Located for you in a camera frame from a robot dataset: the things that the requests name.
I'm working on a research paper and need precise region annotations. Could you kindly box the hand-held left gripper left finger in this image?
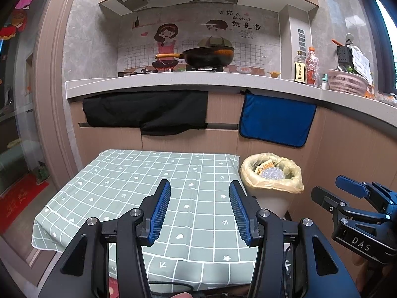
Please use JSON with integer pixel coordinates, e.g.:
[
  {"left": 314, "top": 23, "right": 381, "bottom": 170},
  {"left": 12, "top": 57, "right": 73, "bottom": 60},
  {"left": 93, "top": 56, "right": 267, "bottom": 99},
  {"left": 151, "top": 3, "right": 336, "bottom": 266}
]
[{"left": 39, "top": 178, "right": 172, "bottom": 298}]

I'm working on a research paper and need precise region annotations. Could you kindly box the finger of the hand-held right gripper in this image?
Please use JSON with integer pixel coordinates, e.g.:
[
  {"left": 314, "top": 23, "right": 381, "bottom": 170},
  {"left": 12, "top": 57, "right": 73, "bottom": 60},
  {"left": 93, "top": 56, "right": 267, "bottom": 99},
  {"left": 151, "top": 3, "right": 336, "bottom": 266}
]
[
  {"left": 311, "top": 186, "right": 388, "bottom": 222},
  {"left": 336, "top": 175, "right": 397, "bottom": 213}
]

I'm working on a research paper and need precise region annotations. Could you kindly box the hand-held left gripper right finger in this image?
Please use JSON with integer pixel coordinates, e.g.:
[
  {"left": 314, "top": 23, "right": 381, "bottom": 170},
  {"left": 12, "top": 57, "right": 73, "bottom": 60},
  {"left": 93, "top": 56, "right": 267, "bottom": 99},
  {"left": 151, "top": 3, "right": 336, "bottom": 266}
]
[{"left": 229, "top": 180, "right": 360, "bottom": 298}]

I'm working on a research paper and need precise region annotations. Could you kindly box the white dustbin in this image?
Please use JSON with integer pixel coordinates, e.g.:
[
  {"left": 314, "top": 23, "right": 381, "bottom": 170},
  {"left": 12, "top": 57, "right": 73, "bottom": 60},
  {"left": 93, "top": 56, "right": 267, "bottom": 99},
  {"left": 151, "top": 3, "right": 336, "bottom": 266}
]
[{"left": 246, "top": 189, "right": 292, "bottom": 219}]

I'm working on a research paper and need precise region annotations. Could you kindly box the bin with yellow bag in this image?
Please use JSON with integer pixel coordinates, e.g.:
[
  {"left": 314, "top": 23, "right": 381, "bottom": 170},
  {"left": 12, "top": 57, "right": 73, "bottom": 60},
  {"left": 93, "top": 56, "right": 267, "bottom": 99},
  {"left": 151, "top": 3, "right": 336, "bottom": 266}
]
[{"left": 240, "top": 153, "right": 304, "bottom": 194}]

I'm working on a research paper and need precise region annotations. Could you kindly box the silver foil wrapper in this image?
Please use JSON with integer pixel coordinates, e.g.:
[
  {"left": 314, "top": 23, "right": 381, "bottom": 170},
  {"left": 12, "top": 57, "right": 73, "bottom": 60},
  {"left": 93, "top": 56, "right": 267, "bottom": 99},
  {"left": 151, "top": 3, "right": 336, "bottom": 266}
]
[{"left": 259, "top": 166, "right": 284, "bottom": 181}]

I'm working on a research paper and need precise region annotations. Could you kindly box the green checked tablecloth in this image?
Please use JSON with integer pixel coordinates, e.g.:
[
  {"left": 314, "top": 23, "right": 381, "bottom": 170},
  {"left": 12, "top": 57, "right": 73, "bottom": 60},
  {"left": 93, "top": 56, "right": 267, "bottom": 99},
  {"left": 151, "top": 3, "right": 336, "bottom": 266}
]
[{"left": 31, "top": 149, "right": 261, "bottom": 286}]

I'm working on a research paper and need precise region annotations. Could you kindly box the blue towel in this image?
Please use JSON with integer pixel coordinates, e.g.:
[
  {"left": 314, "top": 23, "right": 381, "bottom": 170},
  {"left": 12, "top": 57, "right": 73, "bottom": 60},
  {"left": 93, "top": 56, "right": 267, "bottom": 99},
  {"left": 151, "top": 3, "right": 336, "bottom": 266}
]
[{"left": 238, "top": 89, "right": 317, "bottom": 148}]

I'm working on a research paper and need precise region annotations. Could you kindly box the pink plastic basket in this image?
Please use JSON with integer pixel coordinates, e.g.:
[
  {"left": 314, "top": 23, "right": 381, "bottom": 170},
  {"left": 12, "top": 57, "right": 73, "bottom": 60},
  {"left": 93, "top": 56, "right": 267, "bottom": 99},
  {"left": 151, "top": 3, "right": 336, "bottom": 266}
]
[{"left": 327, "top": 69, "right": 374, "bottom": 95}]

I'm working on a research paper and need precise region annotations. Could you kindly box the black cloth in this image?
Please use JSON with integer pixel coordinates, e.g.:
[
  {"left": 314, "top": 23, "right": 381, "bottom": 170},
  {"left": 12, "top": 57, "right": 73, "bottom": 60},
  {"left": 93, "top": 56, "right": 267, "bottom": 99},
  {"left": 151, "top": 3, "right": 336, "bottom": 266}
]
[{"left": 82, "top": 90, "right": 209, "bottom": 136}]

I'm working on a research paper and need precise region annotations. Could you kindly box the orange cap plastic bottle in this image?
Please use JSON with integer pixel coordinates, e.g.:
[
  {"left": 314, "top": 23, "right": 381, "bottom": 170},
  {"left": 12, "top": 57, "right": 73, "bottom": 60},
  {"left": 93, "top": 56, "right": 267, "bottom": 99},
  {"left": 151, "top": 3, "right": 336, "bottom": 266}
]
[{"left": 305, "top": 47, "right": 320, "bottom": 87}]

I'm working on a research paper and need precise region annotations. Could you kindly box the white cloth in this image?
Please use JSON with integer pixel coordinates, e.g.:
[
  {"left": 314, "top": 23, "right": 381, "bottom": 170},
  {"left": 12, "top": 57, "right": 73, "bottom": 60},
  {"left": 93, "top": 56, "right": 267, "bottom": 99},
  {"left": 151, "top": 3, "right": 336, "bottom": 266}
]
[{"left": 350, "top": 46, "right": 374, "bottom": 84}]

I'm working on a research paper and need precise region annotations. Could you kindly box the dark sauce bottle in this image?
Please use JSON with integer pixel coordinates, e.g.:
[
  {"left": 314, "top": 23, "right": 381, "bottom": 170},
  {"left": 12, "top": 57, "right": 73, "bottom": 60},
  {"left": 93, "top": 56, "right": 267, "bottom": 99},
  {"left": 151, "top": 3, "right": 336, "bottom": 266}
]
[{"left": 294, "top": 50, "right": 306, "bottom": 84}]

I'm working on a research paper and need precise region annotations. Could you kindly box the black utensil holder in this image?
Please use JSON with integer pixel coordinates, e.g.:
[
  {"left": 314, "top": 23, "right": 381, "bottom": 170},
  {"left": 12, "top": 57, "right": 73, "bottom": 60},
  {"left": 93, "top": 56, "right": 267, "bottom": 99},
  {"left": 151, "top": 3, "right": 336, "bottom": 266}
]
[{"left": 337, "top": 46, "right": 352, "bottom": 66}]

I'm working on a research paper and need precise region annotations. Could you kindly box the grey kitchen countertop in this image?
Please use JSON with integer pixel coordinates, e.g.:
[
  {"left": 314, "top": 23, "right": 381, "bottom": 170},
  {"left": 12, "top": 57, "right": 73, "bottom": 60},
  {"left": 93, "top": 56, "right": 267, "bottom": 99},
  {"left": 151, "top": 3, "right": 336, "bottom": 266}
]
[{"left": 66, "top": 70, "right": 397, "bottom": 115}]

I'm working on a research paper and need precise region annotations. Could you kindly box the red floor mat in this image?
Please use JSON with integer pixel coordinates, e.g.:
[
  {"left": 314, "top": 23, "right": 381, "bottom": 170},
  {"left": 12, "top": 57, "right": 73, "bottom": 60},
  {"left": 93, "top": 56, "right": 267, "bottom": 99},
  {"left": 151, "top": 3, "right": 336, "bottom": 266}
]
[{"left": 0, "top": 174, "right": 50, "bottom": 233}]

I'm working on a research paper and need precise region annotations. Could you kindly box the black gas stove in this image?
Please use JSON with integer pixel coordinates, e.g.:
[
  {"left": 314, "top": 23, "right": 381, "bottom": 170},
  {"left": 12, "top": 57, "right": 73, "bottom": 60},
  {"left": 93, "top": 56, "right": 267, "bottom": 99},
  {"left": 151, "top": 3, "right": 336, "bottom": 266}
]
[{"left": 118, "top": 65, "right": 232, "bottom": 77}]

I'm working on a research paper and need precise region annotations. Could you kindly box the window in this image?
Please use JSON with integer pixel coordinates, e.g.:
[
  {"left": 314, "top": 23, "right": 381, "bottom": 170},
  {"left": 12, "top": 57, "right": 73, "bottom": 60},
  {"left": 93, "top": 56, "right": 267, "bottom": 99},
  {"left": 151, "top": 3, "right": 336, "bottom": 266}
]
[{"left": 370, "top": 0, "right": 397, "bottom": 94}]

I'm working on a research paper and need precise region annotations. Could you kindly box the red figure door sticker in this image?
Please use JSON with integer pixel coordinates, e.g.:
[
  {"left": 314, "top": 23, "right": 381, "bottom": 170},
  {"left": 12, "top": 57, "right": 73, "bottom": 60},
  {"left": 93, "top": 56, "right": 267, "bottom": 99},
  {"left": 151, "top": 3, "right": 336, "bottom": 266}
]
[{"left": 0, "top": 9, "right": 28, "bottom": 39}]

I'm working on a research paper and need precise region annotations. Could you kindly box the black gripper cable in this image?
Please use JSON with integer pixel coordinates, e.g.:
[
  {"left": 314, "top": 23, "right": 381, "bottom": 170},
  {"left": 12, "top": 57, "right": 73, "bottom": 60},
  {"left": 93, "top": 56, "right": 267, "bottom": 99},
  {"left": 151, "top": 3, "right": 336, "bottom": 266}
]
[{"left": 149, "top": 281, "right": 205, "bottom": 295}]

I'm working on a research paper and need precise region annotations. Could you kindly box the black wok with orange handle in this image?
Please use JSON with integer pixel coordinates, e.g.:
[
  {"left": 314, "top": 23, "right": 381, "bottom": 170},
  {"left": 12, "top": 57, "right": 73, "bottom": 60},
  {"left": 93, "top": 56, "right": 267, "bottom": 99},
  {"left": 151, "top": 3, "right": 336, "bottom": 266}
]
[{"left": 154, "top": 46, "right": 235, "bottom": 68}]

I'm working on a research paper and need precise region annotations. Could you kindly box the cartoon wall sticker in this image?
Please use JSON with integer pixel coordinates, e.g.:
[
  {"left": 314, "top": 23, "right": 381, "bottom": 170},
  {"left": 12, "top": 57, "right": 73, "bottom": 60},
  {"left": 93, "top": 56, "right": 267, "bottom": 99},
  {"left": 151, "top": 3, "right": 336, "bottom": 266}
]
[{"left": 117, "top": 3, "right": 281, "bottom": 76}]

